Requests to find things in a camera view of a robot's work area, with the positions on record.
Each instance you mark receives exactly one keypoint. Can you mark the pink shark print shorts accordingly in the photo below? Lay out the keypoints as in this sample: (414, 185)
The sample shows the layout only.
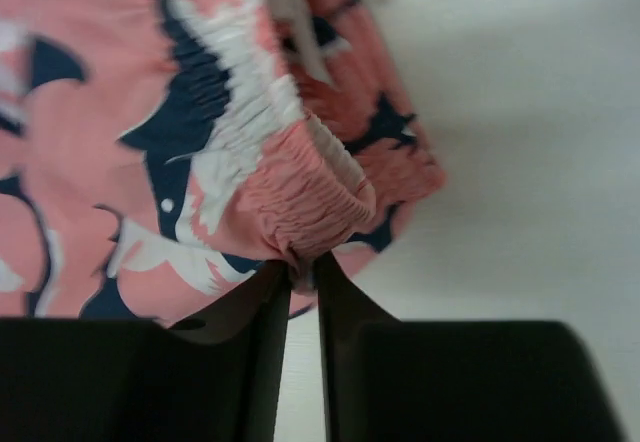
(155, 153)

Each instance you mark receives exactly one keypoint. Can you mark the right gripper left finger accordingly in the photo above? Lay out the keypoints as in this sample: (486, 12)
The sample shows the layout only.
(214, 376)

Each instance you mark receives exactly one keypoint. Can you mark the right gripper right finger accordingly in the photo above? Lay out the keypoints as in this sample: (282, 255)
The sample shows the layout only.
(386, 379)

